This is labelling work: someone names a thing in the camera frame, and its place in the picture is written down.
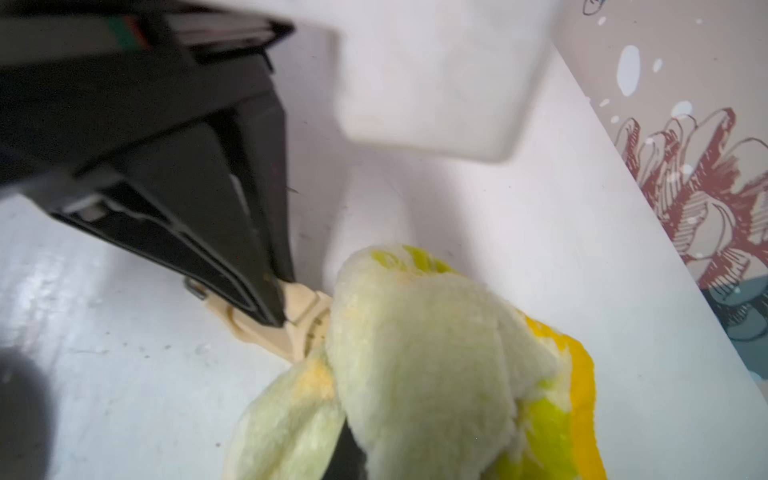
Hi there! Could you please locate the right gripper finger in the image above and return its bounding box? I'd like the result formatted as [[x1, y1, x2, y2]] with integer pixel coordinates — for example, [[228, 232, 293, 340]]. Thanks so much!
[[322, 421, 368, 480]]

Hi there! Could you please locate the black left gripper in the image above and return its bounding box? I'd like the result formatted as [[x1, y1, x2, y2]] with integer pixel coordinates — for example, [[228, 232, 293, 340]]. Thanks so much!
[[1, 1, 295, 327]]

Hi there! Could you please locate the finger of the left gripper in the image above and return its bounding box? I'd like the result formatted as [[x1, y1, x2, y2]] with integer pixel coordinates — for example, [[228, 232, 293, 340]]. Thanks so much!
[[227, 92, 295, 282]]

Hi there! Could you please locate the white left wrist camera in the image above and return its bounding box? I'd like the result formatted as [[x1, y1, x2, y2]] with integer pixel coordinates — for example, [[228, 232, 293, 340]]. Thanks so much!
[[221, 0, 565, 162]]

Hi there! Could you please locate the yellow green frog towel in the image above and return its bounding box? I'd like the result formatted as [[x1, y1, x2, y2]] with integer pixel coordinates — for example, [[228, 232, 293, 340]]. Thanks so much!
[[225, 245, 606, 479]]

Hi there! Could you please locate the cream strap analog watch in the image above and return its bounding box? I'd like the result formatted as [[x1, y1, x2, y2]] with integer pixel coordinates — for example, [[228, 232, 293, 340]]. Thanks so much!
[[184, 278, 332, 363]]

